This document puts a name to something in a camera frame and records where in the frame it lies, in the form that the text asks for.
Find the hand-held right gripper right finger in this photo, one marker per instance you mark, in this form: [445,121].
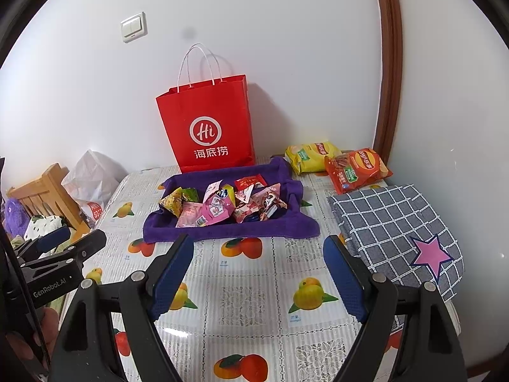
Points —
[344,278]

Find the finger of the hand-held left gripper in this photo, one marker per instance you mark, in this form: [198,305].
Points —
[51,238]
[91,242]

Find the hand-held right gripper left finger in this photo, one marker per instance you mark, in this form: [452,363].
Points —
[175,278]

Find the purple towel tray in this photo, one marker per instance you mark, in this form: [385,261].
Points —
[222,232]

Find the yellow triangular snack packet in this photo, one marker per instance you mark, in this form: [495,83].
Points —
[174,203]

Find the bright pink triangular packet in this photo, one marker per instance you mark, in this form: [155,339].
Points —
[216,209]

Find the green snack packet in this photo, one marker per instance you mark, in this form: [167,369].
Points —
[191,195]

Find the pink yellow snack packet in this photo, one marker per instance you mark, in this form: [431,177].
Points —
[225,193]

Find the mushroom print snack packet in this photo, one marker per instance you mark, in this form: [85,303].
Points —
[270,198]

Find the red gold print packet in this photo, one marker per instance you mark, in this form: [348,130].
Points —
[248,183]

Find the person's left hand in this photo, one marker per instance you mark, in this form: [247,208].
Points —
[51,326]

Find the white dotted cloth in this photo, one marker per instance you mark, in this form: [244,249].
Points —
[43,225]

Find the white bag red print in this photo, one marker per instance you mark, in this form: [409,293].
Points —
[93,211]

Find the purple plush toy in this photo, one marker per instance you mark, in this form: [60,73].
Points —
[14,217]

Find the wooden chair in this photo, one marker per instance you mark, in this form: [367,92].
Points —
[47,187]

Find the white plastic bag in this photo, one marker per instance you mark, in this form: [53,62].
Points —
[93,175]

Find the grey checked folded blanket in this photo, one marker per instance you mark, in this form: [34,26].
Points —
[389,223]

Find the fruit print tablecloth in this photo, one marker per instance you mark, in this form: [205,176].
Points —
[254,286]

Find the red chips bag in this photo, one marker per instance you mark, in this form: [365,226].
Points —
[358,171]

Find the yellow chips bag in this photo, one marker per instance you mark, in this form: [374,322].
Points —
[310,157]

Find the red paper bag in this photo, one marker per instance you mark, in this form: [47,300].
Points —
[206,127]

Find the brown wooden door frame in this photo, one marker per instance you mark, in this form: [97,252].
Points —
[387,67]

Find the white light switch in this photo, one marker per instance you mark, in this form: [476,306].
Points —
[134,27]

